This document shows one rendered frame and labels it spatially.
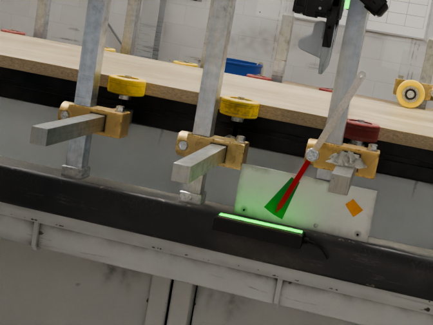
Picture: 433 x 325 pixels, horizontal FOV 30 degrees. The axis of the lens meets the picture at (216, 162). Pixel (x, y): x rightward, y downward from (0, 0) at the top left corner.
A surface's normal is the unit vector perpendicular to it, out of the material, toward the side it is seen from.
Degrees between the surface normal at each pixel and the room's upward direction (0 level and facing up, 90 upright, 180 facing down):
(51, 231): 90
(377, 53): 90
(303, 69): 90
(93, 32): 90
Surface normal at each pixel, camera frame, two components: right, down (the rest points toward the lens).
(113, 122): -0.22, 0.14
